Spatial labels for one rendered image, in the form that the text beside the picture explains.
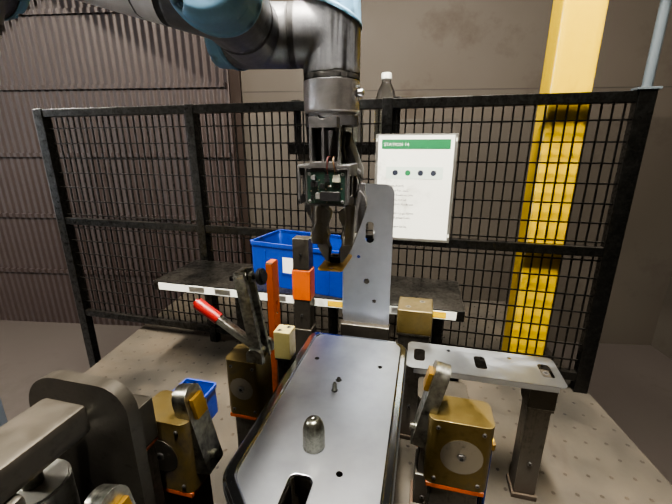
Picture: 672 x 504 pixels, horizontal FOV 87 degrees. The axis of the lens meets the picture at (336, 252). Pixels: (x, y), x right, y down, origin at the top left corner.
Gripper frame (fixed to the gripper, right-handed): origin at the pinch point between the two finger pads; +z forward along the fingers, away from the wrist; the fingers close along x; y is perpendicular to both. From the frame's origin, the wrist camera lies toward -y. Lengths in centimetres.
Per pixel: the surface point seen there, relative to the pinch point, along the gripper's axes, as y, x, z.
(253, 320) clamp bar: 1.8, -14.3, 12.8
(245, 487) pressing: 21.4, -6.9, 25.7
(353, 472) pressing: 16.0, 6.2, 25.7
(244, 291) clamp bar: 1.8, -15.5, 7.5
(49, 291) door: -156, -279, 99
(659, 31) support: -55, 63, -41
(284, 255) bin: -36.1, -23.3, 13.2
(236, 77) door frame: -185, -111, -59
